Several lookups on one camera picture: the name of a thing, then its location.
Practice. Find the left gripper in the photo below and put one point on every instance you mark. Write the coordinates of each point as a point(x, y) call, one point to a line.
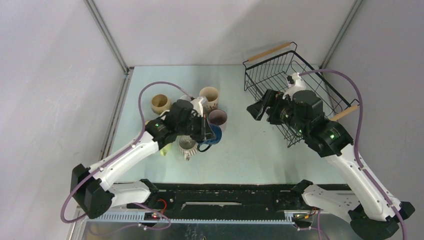
point(205, 132)

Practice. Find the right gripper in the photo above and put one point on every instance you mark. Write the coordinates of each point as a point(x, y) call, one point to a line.
point(273, 98)

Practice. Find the dark blue mug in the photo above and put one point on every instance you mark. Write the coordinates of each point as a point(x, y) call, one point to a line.
point(213, 137)

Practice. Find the white ribbed cup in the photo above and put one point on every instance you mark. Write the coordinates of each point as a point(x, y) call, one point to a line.
point(187, 146)

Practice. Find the lilac mug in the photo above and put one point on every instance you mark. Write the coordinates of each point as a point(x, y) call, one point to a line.
point(219, 118)

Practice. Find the floral patterned mug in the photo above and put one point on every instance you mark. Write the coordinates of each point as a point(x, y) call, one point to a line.
point(212, 95)

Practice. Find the small white cup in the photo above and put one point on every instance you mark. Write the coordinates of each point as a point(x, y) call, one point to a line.
point(186, 98)

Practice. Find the light green mug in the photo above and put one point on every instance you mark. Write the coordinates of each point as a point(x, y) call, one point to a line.
point(165, 149)

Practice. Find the beige ceramic cup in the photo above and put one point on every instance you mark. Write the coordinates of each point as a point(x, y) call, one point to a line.
point(160, 103)

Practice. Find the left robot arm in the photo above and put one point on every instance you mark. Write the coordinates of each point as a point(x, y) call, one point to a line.
point(95, 188)

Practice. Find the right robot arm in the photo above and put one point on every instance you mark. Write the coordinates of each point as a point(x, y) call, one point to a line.
point(372, 212)

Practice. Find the black wire dish rack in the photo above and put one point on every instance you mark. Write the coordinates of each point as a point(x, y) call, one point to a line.
point(283, 70)

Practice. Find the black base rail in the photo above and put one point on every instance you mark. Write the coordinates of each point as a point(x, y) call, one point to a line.
point(227, 202)

